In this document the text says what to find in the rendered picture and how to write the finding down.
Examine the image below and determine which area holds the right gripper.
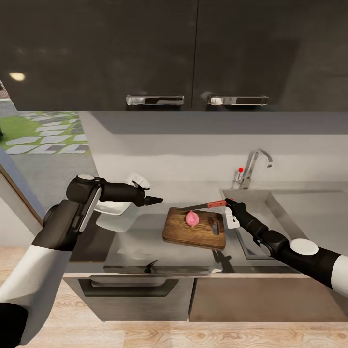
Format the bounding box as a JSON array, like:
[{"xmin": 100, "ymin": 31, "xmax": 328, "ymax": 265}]
[{"xmin": 224, "ymin": 198, "xmax": 257, "ymax": 231}]

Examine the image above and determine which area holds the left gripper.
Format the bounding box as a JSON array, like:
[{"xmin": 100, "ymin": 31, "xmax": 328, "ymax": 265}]
[{"xmin": 115, "ymin": 182, "xmax": 163, "ymax": 207}]

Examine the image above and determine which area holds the parer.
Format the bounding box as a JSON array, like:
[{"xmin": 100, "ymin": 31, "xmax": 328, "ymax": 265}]
[{"xmin": 178, "ymin": 200, "xmax": 229, "ymax": 211}]

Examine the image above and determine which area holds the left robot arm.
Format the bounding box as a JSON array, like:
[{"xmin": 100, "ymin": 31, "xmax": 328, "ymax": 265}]
[{"xmin": 0, "ymin": 171, "xmax": 163, "ymax": 348}]

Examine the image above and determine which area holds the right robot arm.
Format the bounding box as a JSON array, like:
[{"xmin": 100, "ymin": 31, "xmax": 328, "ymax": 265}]
[{"xmin": 224, "ymin": 198, "xmax": 348, "ymax": 298}]

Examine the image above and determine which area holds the cutting board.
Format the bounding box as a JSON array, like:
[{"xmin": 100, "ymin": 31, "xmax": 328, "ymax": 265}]
[{"xmin": 162, "ymin": 207, "xmax": 226, "ymax": 249}]

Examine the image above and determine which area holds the vidalia onion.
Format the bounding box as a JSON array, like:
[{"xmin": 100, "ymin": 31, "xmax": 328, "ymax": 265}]
[{"xmin": 186, "ymin": 210, "xmax": 199, "ymax": 227}]

